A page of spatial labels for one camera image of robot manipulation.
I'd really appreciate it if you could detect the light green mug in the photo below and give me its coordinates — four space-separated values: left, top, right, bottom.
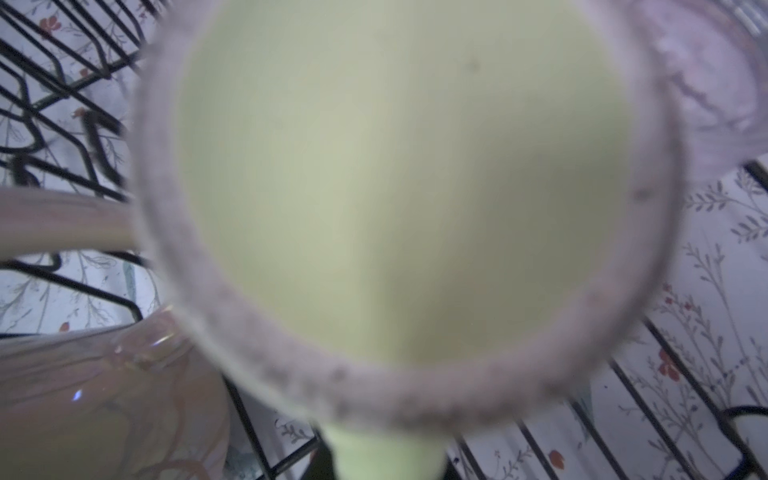
1 1 686 479

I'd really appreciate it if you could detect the pink ceramic mug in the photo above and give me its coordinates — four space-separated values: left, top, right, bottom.
1 306 230 479

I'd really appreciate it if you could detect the black wire dish rack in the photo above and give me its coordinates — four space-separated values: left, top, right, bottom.
1 1 767 479

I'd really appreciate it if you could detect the clear glass cup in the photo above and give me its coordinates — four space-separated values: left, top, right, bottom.
623 0 767 184

